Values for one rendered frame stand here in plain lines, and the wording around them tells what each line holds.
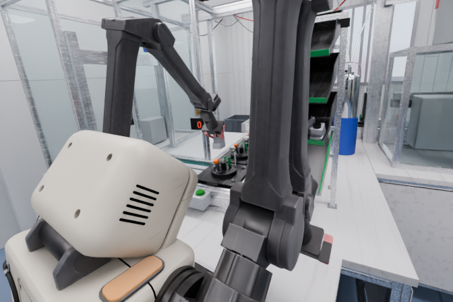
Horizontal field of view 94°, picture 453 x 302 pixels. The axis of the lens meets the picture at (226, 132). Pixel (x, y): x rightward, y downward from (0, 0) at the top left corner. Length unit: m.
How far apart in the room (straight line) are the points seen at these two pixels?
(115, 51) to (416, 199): 1.60
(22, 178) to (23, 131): 0.44
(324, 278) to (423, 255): 1.10
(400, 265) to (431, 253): 0.90
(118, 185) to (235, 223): 0.17
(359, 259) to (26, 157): 2.68
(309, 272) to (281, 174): 0.56
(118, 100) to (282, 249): 0.46
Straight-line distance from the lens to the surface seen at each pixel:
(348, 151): 1.75
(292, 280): 0.80
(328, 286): 0.81
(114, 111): 0.57
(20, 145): 2.74
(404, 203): 1.64
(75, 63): 1.79
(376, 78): 2.01
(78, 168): 0.36
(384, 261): 0.94
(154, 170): 0.30
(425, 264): 1.89
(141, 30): 0.58
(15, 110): 2.71
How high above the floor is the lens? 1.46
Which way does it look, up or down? 15 degrees down
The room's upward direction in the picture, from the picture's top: 4 degrees counter-clockwise
